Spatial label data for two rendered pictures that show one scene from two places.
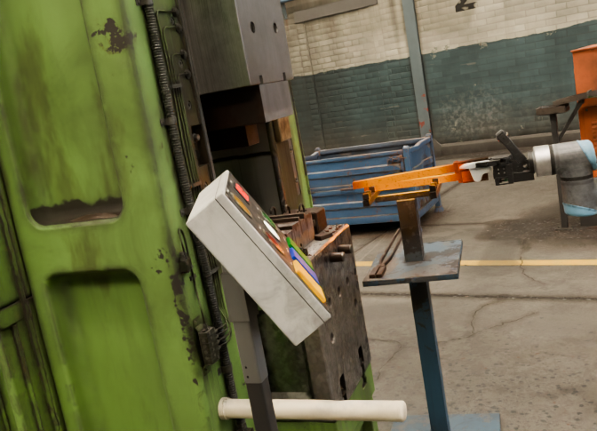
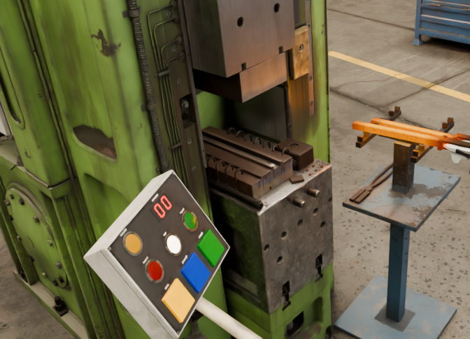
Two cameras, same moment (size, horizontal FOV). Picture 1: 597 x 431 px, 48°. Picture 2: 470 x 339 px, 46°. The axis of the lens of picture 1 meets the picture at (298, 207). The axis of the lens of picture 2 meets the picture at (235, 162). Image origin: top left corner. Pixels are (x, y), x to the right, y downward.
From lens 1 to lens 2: 0.91 m
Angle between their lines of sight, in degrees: 32
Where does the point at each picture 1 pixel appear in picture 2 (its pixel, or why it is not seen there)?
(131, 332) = not seen: hidden behind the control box
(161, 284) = not seen: hidden behind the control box
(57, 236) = (85, 154)
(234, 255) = (114, 284)
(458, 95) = not seen: outside the picture
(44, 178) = (83, 107)
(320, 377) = (261, 285)
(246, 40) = (228, 38)
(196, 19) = (192, 10)
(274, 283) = (140, 308)
